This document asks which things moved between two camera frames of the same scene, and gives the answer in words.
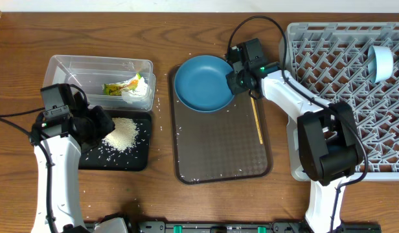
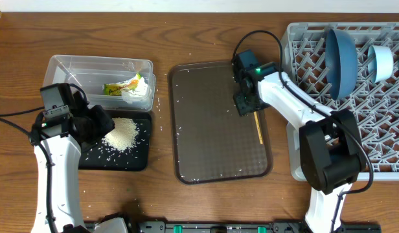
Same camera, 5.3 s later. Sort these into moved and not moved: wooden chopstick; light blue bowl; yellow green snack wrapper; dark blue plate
Moved: dark blue plate
Not moved: wooden chopstick; yellow green snack wrapper; light blue bowl
